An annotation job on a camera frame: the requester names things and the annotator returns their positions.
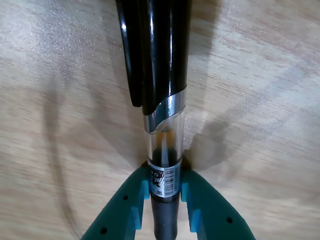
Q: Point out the black retractable pen with label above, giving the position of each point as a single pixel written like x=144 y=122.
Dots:
x=160 y=50

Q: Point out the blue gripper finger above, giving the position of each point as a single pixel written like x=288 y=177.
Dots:
x=215 y=212
x=120 y=207

